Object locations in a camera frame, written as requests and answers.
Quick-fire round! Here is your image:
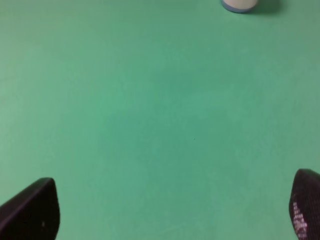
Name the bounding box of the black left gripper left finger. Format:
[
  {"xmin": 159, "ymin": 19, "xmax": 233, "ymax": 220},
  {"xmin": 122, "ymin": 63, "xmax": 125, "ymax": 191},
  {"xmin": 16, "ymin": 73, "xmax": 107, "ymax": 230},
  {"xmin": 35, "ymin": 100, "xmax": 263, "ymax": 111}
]
[{"xmin": 0, "ymin": 177, "xmax": 60, "ymax": 240}]

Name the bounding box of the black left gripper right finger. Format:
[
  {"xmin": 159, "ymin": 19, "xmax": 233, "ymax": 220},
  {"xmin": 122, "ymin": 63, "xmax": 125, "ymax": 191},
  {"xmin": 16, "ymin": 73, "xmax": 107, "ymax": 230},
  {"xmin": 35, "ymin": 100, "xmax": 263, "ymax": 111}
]
[{"xmin": 288, "ymin": 168, "xmax": 320, "ymax": 240}]

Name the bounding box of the white can with purple lid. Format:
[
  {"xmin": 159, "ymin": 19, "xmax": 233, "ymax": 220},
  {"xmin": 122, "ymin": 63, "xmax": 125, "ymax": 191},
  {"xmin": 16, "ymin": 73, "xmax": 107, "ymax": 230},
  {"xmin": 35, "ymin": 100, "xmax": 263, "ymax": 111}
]
[{"xmin": 221, "ymin": 0, "xmax": 258, "ymax": 14}]

